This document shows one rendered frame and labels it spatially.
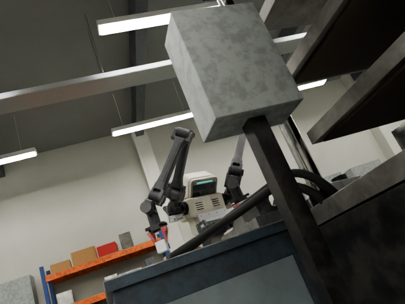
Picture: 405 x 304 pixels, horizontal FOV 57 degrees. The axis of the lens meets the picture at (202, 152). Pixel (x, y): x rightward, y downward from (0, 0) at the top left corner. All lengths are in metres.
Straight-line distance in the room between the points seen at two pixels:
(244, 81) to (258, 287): 0.70
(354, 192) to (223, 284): 0.53
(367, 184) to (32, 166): 7.36
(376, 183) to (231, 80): 0.49
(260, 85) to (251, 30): 0.22
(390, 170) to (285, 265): 0.58
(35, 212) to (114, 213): 1.45
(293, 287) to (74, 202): 6.48
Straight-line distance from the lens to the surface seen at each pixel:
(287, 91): 1.18
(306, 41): 1.34
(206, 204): 2.38
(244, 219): 1.67
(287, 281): 1.43
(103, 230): 7.41
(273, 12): 1.53
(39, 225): 7.62
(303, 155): 1.38
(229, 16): 1.30
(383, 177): 1.05
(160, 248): 1.87
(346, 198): 1.17
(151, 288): 1.30
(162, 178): 1.94
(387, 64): 1.10
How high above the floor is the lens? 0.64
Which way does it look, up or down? 20 degrees up
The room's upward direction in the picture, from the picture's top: 22 degrees counter-clockwise
